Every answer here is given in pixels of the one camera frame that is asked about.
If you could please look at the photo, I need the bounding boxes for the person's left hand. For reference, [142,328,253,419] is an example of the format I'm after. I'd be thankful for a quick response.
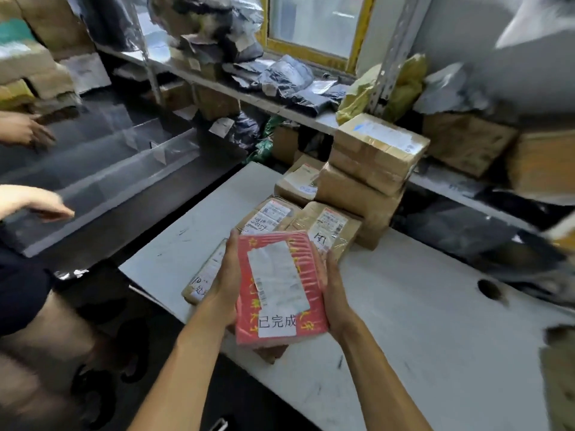
[197,228,243,328]

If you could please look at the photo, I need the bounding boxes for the person's right hand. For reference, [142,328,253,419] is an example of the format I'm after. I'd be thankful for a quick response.
[312,248,360,342]

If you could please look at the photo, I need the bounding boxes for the pink printed parcel box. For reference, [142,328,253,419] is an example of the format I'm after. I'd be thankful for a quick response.
[235,230,329,347]

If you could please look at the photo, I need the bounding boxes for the pile of cardboard parcels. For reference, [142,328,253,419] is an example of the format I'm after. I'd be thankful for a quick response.
[181,113,431,365]
[0,0,111,115]

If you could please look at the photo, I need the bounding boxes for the green-taped cardboard box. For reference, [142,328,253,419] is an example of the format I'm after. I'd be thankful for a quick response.
[538,325,575,431]

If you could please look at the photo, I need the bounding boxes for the person's left forearm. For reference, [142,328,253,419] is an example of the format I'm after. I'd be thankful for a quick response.
[130,305,234,431]

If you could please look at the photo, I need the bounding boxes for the person's right forearm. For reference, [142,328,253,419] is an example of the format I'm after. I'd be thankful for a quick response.
[334,317,432,431]

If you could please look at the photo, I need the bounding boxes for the dark grey plastic mailer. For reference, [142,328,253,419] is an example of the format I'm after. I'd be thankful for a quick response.
[400,197,567,274]

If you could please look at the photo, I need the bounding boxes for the green plastic bag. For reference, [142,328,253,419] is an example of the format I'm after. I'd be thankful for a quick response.
[247,114,286,165]

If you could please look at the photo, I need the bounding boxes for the black plastic mailer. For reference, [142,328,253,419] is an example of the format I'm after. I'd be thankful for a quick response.
[208,111,261,151]

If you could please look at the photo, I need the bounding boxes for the grey metal shelf rack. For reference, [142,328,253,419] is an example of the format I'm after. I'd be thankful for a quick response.
[370,0,575,238]
[96,0,342,135]

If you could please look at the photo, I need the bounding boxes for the small handwritten cardboard box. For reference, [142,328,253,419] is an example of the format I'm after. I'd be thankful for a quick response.
[422,113,520,178]

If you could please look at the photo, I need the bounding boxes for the olive yellow bag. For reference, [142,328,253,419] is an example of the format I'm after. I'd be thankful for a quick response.
[335,53,428,126]

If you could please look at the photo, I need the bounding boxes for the white foam box yellow tape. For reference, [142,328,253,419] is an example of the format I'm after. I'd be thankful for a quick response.
[546,215,575,254]

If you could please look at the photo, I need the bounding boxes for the crumpled grey plastic bag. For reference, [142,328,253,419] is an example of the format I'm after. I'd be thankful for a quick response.
[413,62,491,115]

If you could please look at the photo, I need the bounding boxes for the large yellow-taped cardboard box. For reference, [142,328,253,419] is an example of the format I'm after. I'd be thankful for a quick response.
[507,129,575,205]

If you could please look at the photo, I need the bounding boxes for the yellow framed window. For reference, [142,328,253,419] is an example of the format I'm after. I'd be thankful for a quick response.
[256,0,376,75]

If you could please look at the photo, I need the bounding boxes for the pile of grey mailer bags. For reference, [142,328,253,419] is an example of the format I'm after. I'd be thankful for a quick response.
[148,0,266,68]

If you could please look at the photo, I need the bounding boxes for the black paper bags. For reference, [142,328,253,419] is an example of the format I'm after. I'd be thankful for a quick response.
[85,0,135,48]

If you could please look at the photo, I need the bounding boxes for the light blue box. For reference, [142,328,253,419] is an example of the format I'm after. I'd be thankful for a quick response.
[0,18,37,45]

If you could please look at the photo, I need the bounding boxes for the white hanging plastic bag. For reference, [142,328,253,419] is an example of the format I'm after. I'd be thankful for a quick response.
[494,0,575,50]

